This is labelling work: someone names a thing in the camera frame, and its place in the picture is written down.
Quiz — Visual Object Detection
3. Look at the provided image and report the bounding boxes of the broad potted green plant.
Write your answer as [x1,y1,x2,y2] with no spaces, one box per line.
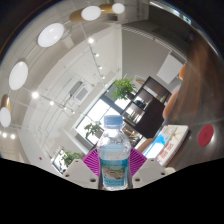
[111,77,138,101]

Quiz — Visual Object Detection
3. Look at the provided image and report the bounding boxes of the white picture-cover book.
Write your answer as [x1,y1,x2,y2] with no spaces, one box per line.
[159,124,189,138]

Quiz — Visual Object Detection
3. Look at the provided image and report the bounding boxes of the clear water bottle blue cap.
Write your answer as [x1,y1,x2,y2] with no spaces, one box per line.
[96,114,132,191]

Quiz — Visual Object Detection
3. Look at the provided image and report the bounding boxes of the bushy potted green plant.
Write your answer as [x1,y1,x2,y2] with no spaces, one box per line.
[61,149,84,168]

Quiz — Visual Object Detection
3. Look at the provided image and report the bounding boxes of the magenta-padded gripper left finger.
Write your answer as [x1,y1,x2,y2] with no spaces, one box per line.
[62,148,101,190]

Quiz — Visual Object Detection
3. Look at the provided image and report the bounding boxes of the white ceiling air conditioner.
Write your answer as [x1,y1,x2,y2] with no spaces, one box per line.
[68,79,91,103]

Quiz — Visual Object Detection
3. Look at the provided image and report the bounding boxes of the low dark open shelf unit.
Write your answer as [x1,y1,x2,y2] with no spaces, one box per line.
[119,75,173,148]

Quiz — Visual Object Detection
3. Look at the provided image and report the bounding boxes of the round white ceiling lights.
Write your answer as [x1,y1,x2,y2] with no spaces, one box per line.
[0,2,126,129]

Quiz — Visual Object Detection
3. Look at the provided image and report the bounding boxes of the orange-brown chairs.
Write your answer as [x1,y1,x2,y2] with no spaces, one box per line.
[136,63,187,154]

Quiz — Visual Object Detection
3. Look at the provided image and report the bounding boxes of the small ceiling spotlights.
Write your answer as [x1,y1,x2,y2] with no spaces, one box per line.
[0,36,111,141]

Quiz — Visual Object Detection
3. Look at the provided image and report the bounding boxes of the small-leaved potted green plant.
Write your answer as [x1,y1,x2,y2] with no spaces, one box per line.
[83,121,105,139]

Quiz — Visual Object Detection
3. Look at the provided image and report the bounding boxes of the white book red lettering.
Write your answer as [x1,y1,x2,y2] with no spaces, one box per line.
[154,133,189,167]

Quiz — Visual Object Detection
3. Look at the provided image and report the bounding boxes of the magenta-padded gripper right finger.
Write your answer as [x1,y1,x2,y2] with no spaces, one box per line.
[128,147,168,190]

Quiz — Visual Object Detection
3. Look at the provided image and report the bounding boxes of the white wall radiator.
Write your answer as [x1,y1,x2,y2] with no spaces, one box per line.
[156,53,184,84]

